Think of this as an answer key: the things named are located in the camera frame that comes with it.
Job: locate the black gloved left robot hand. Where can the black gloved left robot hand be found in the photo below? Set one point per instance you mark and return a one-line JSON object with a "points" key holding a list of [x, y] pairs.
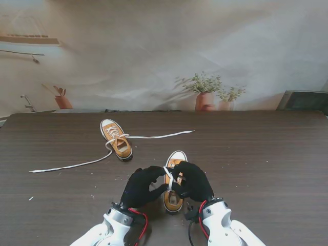
{"points": [[139, 189]]}

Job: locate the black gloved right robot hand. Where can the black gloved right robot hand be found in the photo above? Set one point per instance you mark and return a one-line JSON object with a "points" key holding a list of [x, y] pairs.
{"points": [[197, 184]]}

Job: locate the yellow canvas sneaker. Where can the yellow canvas sneaker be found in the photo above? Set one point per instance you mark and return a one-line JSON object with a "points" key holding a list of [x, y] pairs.
{"points": [[176, 155], [120, 151]]}

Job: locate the printed kitchen backdrop cloth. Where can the printed kitchen backdrop cloth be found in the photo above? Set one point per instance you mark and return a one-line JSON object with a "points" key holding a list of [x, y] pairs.
{"points": [[153, 51]]}

